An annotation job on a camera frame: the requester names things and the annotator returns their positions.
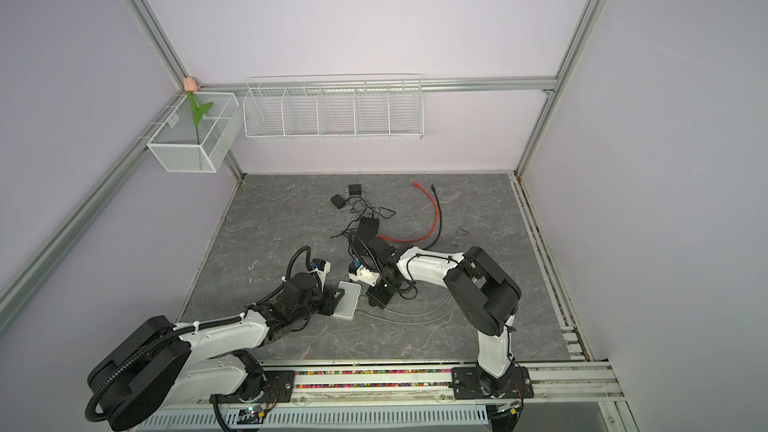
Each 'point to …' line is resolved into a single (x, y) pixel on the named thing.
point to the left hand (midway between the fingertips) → (343, 297)
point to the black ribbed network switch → (368, 228)
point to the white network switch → (347, 305)
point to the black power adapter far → (354, 189)
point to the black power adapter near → (338, 201)
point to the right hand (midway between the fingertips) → (372, 302)
